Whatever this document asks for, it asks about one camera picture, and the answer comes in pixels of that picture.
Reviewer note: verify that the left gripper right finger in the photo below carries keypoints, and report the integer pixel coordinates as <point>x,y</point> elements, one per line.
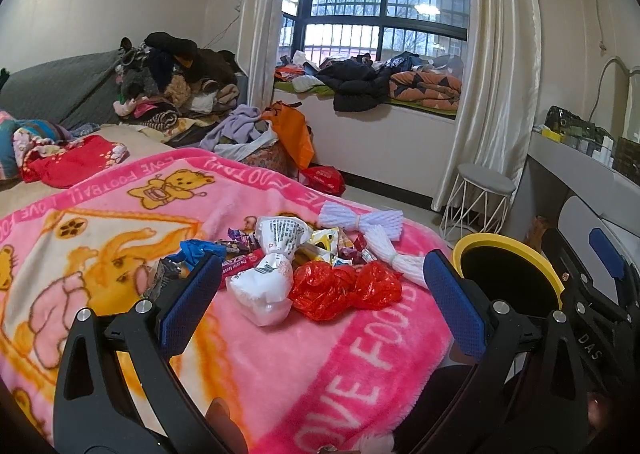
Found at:
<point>527,390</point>

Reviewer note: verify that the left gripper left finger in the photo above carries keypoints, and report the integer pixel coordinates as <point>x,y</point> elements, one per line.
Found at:
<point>93,408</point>

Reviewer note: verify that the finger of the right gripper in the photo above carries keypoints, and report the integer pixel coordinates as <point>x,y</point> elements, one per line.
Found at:
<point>613,262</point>

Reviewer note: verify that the white yarn bundle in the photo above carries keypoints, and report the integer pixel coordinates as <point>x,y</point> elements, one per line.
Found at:
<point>334,215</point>
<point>410,267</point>

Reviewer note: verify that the dark purple small wrapper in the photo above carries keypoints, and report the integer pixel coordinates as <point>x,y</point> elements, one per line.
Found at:
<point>166,272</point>

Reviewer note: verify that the blue plastic bag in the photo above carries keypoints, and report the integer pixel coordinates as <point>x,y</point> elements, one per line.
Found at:
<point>192,252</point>

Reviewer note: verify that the red plastic bag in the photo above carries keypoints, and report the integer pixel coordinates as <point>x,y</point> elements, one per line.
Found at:
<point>323,292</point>

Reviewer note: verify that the red package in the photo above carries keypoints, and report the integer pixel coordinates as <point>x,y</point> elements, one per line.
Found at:
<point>239,264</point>

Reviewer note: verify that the white plastic bag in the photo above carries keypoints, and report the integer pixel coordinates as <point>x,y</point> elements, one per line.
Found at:
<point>261,292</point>

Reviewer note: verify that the yellow white snack bag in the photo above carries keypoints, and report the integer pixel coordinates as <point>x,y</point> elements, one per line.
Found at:
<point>322,246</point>

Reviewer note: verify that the purple candy wrapper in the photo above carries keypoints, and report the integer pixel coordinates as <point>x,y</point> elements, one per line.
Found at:
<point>241,242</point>

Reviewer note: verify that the yellow rimmed black trash bin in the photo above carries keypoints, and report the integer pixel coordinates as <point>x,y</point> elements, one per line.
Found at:
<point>508,270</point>

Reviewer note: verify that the white round chair back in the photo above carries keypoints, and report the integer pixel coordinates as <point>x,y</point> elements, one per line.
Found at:
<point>576,221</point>

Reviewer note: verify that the white desk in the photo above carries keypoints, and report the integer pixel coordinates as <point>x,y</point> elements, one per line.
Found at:
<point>553,172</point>

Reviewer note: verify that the pink teddy bear blanket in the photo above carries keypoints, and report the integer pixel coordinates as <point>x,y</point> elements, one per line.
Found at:
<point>292,388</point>

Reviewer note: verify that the camouflage bag on desk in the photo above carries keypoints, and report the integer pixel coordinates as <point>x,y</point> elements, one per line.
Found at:
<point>564,122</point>

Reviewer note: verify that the right cream curtain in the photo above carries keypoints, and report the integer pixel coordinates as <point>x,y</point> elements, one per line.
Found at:
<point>500,91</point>

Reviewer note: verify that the cream curtain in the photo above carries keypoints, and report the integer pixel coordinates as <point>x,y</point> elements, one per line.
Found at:
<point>500,91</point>
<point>259,32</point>

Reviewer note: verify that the red shopping bag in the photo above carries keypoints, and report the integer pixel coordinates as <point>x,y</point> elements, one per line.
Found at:
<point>324,179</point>

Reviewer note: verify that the red garment on bed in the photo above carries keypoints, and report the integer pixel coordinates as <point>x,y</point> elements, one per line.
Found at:
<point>65,164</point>

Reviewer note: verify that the orange black patterned quilt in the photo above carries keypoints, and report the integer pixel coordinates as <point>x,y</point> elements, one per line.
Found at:
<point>430,90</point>

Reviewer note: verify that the blue patterned pillow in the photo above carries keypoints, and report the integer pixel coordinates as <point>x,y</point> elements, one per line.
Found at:
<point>18,136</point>

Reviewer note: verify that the floral laundry basket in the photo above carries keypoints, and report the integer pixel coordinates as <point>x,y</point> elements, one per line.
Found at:
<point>273,157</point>

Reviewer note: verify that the black jacket on sill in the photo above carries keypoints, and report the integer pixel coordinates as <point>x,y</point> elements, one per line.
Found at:
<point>357,87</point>

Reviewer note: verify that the lavender garment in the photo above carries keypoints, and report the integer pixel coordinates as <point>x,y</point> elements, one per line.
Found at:
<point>239,127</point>

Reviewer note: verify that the orange cloth bag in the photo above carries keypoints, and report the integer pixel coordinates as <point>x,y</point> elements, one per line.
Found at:
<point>290,125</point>

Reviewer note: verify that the grey headboard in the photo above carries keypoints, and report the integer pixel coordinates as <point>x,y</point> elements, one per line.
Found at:
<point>70,91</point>

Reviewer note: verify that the pile of clothes on bed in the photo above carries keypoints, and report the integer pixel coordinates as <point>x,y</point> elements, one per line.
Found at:
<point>173,90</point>

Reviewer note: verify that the left cream curtain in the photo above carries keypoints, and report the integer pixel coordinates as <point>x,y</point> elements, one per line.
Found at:
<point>259,32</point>

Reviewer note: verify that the white wire frame stool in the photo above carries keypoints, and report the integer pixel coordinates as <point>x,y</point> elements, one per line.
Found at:
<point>478,202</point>

